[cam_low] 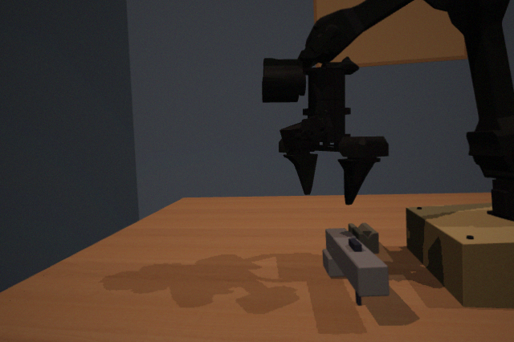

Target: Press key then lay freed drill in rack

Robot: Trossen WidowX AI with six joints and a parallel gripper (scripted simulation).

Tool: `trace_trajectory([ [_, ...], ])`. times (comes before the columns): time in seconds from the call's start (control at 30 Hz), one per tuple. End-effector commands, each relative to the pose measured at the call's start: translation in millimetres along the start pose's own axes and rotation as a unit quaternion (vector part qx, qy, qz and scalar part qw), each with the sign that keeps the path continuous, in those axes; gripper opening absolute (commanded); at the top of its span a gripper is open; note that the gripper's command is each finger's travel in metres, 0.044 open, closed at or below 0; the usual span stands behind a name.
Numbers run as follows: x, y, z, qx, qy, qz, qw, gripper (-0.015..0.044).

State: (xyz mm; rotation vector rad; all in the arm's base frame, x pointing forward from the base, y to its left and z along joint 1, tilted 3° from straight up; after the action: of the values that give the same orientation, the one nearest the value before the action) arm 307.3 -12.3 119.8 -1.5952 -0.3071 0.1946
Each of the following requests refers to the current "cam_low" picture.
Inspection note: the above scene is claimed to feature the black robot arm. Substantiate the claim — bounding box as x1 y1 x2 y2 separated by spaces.
262 0 514 221

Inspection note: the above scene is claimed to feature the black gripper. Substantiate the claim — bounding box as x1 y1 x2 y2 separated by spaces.
279 100 389 205

